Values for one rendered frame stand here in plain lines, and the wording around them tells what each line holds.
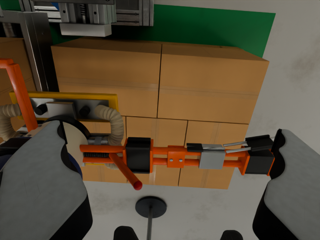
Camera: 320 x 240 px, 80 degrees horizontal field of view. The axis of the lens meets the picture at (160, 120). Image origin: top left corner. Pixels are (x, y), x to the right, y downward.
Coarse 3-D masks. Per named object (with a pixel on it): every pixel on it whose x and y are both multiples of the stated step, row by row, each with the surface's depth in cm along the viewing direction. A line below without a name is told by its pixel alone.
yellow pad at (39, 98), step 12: (12, 96) 61; (36, 96) 61; (48, 96) 61; (60, 96) 61; (72, 96) 61; (84, 96) 61; (96, 96) 60; (108, 96) 60; (36, 108) 60; (84, 108) 60; (84, 120) 65; (96, 120) 65
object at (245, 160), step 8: (248, 152) 55; (256, 152) 55; (264, 152) 55; (272, 152) 56; (248, 160) 55; (256, 160) 55; (264, 160) 55; (272, 160) 55; (240, 168) 58; (248, 168) 56; (256, 168) 56; (264, 168) 56
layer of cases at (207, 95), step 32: (64, 64) 108; (96, 64) 108; (128, 64) 107; (192, 64) 107; (224, 64) 107; (256, 64) 106; (128, 96) 116; (160, 96) 116; (192, 96) 116; (224, 96) 115; (256, 96) 115; (96, 128) 128; (128, 128) 127; (160, 128) 127; (192, 128) 126; (224, 128) 126
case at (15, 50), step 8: (0, 40) 89; (8, 40) 90; (16, 40) 93; (24, 40) 98; (0, 48) 84; (8, 48) 88; (16, 48) 93; (24, 48) 98; (0, 56) 84; (8, 56) 88; (16, 56) 93; (24, 56) 99; (24, 64) 99; (0, 72) 84; (24, 72) 99; (0, 80) 85; (8, 80) 89; (24, 80) 99; (32, 80) 106; (0, 88) 85; (8, 88) 89; (32, 88) 106; (0, 96) 85; (8, 96) 89; (0, 104) 85; (8, 104) 89; (16, 120) 95; (16, 128) 95
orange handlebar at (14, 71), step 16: (0, 64) 44; (16, 64) 45; (16, 80) 46; (16, 96) 48; (32, 112) 51; (32, 128) 52; (96, 160) 57; (160, 160) 57; (176, 160) 56; (192, 160) 58; (224, 160) 58; (240, 160) 58
